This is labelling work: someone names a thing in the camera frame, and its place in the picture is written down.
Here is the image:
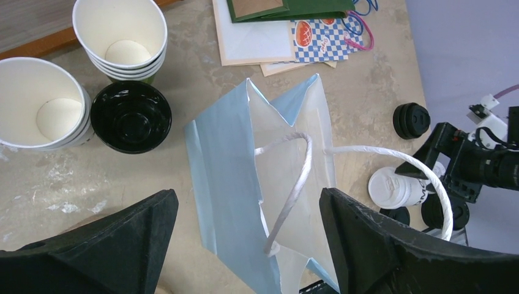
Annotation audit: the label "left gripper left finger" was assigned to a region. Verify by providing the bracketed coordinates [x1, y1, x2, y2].
[1, 189, 179, 293]

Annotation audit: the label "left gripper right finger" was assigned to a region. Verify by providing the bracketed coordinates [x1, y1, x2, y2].
[319, 188, 518, 293]

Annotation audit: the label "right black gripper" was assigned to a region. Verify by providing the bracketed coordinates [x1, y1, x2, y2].
[395, 106, 518, 203]

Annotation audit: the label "single white paper cup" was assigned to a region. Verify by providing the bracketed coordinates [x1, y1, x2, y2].
[392, 174, 435, 208]

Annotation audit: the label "white cup lid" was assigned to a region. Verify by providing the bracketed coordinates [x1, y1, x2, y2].
[368, 167, 406, 209]

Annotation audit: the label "light blue paper bag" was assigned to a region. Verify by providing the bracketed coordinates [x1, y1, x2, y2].
[185, 74, 453, 293]

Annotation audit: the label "white cup stack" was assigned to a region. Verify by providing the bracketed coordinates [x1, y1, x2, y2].
[72, 0, 168, 83]
[1, 57, 94, 151]

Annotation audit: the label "brown pulp cup carrier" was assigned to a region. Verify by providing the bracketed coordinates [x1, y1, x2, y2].
[53, 202, 175, 293]

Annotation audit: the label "black cup lid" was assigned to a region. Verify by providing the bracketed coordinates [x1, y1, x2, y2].
[379, 207, 411, 226]
[392, 102, 431, 140]

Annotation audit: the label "stacked black cup lids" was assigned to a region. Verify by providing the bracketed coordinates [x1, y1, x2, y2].
[420, 192, 471, 232]

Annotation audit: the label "black paper cup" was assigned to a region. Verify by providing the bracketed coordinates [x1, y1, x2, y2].
[90, 81, 172, 154]

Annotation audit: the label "checkered patterned paper bag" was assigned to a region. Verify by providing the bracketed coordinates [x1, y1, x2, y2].
[290, 12, 374, 63]

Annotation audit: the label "cream paper bag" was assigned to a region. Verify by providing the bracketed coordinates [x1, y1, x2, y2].
[212, 0, 338, 78]

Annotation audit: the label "green paper bag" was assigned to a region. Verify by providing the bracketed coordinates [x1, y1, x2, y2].
[226, 0, 355, 23]

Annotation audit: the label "wooden shelf rack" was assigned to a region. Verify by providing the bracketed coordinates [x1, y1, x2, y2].
[1, 1, 172, 59]

